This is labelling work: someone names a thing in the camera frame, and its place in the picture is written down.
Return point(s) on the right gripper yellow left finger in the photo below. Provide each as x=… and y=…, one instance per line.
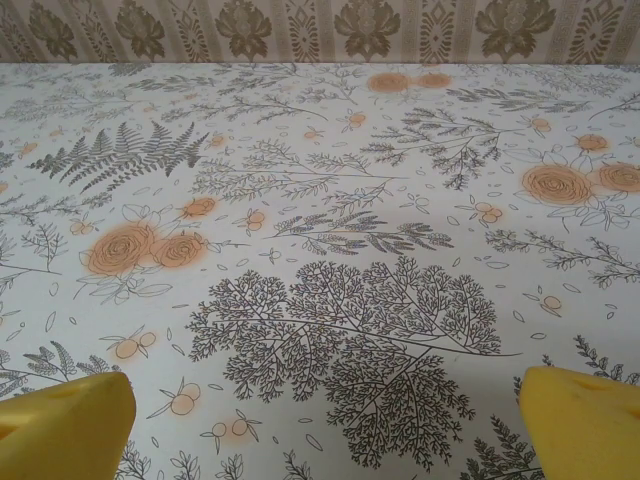
x=60, y=430

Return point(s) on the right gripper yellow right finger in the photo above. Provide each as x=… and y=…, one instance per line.
x=590, y=430

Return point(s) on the floral patterned table cover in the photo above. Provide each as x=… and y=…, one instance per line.
x=320, y=200

